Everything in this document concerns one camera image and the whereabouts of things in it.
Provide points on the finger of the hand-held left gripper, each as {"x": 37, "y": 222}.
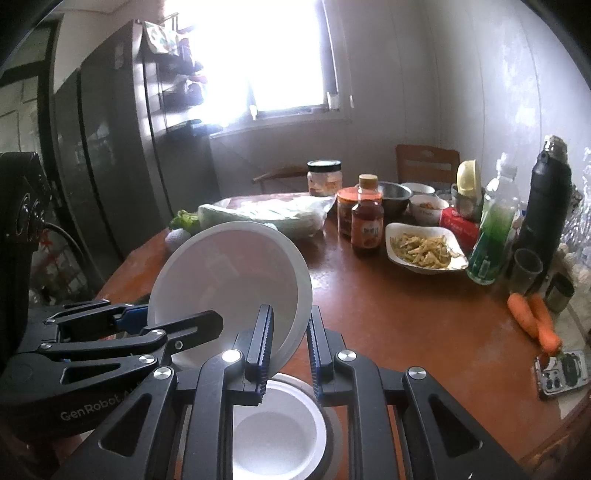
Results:
{"x": 134, "y": 316}
{"x": 203, "y": 321}

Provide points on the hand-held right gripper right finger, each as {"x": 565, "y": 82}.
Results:
{"x": 316, "y": 355}

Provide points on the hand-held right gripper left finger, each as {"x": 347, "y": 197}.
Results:
{"x": 265, "y": 350}

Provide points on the large white bowl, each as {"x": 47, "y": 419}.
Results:
{"x": 231, "y": 277}

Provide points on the deep metal plate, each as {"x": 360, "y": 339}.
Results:
{"x": 331, "y": 434}

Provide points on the small white bowl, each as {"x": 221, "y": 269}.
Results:
{"x": 277, "y": 438}

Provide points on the small fruit in foam net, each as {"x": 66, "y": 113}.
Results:
{"x": 178, "y": 240}

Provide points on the green lettuce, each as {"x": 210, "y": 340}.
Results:
{"x": 184, "y": 220}

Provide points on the napa cabbage in plastic bag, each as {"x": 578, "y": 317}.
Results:
{"x": 286, "y": 214}

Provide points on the brown sauce bottle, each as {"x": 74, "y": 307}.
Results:
{"x": 368, "y": 226}

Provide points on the red sauce jar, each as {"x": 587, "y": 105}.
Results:
{"x": 345, "y": 212}

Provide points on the dark refrigerator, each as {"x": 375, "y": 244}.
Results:
{"x": 115, "y": 138}

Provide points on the white dish with food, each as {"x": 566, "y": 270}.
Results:
{"x": 425, "y": 251}

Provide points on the large steel bowl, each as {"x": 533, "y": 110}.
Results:
{"x": 395, "y": 198}

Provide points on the clear jar with black lid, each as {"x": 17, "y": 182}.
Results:
{"x": 324, "y": 180}

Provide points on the white ceramic bowl with food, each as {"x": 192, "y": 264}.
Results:
{"x": 427, "y": 210}

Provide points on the red box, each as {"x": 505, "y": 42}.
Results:
{"x": 459, "y": 228}

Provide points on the empty white ceramic bowl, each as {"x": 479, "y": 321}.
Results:
{"x": 418, "y": 188}

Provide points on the orange carrot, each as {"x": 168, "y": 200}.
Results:
{"x": 521, "y": 314}
{"x": 547, "y": 327}

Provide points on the green plastic bottle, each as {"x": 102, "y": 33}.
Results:
{"x": 494, "y": 240}

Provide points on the small steel bowl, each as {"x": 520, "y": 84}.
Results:
{"x": 466, "y": 205}

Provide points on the wooden chair with backrest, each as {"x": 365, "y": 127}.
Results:
{"x": 427, "y": 164}

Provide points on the drinking glass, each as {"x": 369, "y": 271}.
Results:
{"x": 526, "y": 272}

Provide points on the yellow cup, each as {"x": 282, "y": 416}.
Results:
{"x": 467, "y": 177}

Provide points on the smartphone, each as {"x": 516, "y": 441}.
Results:
{"x": 563, "y": 374}

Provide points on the small metal cup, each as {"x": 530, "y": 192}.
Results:
{"x": 559, "y": 293}

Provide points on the black thermos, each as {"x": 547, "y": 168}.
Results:
{"x": 547, "y": 207}

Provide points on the window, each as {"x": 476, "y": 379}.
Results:
{"x": 277, "y": 55}

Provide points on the crinkled clear plastic bag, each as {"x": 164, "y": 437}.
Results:
{"x": 577, "y": 221}

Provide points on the wooden chair with curved rail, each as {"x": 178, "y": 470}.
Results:
{"x": 281, "y": 175}

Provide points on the wall rack with items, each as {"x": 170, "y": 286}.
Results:
{"x": 175, "y": 69}

